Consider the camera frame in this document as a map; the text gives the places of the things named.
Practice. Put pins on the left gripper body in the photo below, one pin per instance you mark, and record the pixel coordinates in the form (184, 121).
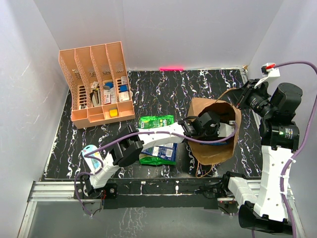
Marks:
(212, 132)

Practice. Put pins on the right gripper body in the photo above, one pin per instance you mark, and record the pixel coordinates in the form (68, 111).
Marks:
(254, 98)

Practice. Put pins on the brown paper bag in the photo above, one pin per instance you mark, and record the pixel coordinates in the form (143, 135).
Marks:
(215, 154)

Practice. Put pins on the blue cookie snack pack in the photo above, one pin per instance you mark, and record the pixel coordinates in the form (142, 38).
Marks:
(166, 151)

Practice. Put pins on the green chips bag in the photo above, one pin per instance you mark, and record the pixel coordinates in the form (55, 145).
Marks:
(148, 122)

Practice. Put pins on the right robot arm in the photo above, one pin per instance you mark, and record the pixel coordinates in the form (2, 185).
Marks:
(269, 210)

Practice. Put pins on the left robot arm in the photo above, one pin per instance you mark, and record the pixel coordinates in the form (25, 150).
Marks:
(131, 141)

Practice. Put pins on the pink tape strip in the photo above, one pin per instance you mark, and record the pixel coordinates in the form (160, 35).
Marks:
(171, 68)

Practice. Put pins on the white red small box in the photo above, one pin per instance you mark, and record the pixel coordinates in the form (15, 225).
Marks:
(124, 96)

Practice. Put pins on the blue eraser box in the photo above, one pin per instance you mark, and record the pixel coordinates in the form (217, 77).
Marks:
(123, 88)

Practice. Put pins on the yellow sticky note block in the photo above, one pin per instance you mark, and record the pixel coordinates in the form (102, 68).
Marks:
(113, 113)

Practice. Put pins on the red white label box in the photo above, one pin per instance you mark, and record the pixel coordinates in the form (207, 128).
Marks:
(107, 96)

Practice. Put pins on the peach desk file organizer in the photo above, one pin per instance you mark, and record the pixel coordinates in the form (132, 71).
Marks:
(91, 68)

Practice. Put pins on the light blue packaged tool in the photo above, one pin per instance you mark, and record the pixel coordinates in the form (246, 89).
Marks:
(94, 160)

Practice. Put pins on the black stapler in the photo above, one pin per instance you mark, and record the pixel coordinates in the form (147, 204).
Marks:
(94, 96)

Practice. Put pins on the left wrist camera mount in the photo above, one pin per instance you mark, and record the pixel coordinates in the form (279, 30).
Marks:
(227, 129)

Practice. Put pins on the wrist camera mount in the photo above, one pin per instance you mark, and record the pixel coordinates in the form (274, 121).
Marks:
(269, 73)
(227, 129)

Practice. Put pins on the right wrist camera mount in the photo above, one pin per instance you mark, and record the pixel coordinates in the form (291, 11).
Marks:
(269, 73)

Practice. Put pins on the aluminium front rail frame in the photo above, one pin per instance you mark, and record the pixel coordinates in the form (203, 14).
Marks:
(152, 202)

